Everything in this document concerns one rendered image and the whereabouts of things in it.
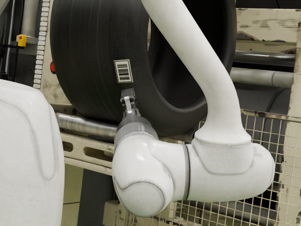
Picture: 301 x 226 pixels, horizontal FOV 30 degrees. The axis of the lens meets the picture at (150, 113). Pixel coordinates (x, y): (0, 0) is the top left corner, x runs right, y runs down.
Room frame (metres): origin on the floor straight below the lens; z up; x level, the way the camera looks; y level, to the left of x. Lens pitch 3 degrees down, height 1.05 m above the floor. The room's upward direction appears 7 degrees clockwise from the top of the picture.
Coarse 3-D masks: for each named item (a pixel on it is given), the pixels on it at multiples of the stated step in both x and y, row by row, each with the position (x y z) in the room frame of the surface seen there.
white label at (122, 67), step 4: (116, 60) 1.40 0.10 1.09; (120, 60) 1.40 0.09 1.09; (124, 60) 1.40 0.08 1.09; (128, 60) 1.39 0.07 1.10; (116, 64) 1.41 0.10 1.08; (120, 64) 1.40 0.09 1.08; (124, 64) 1.40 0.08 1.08; (128, 64) 1.40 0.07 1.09; (116, 68) 1.41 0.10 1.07; (120, 68) 1.41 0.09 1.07; (124, 68) 1.41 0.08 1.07; (128, 68) 1.40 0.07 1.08; (116, 72) 1.42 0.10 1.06; (120, 72) 1.41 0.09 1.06; (124, 72) 1.41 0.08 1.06; (128, 72) 1.41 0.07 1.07; (120, 76) 1.42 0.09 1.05; (124, 76) 1.41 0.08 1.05; (128, 76) 1.41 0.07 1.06; (120, 80) 1.42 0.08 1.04; (124, 80) 1.42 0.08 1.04; (128, 80) 1.42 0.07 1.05; (132, 80) 1.41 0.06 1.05
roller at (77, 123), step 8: (64, 120) 1.66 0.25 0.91; (72, 120) 1.64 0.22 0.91; (80, 120) 1.62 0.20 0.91; (88, 120) 1.61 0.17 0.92; (96, 120) 1.60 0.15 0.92; (64, 128) 1.67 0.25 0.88; (72, 128) 1.64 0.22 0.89; (80, 128) 1.62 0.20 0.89; (88, 128) 1.60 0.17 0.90; (96, 128) 1.58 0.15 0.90; (104, 128) 1.56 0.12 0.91; (112, 128) 1.54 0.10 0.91; (104, 136) 1.57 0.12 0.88; (112, 136) 1.54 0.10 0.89
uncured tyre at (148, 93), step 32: (64, 0) 1.50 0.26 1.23; (96, 0) 1.43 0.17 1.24; (128, 0) 1.40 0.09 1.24; (192, 0) 1.90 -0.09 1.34; (224, 0) 1.73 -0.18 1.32; (64, 32) 1.49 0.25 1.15; (96, 32) 1.42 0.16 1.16; (128, 32) 1.40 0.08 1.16; (160, 32) 1.95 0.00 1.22; (224, 32) 1.77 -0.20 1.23; (64, 64) 1.51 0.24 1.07; (96, 64) 1.44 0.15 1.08; (160, 64) 1.96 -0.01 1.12; (224, 64) 1.76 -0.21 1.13; (96, 96) 1.50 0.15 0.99; (160, 96) 1.50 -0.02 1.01; (192, 96) 1.85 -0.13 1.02; (160, 128) 1.56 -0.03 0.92
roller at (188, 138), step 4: (188, 132) 1.73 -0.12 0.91; (192, 132) 1.72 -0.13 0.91; (172, 136) 1.76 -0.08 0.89; (176, 136) 1.75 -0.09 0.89; (180, 136) 1.74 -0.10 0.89; (184, 136) 1.73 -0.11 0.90; (188, 136) 1.72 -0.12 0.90; (192, 136) 1.71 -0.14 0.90; (180, 140) 1.76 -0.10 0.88; (184, 140) 1.74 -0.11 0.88; (188, 140) 1.73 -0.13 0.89
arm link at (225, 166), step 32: (160, 0) 0.92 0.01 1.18; (192, 32) 0.94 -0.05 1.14; (192, 64) 0.96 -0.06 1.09; (224, 96) 0.97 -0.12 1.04; (224, 128) 0.98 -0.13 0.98; (192, 160) 0.97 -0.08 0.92; (224, 160) 0.96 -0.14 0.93; (256, 160) 0.99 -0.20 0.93; (192, 192) 0.98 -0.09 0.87; (224, 192) 0.98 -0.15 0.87; (256, 192) 1.00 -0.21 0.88
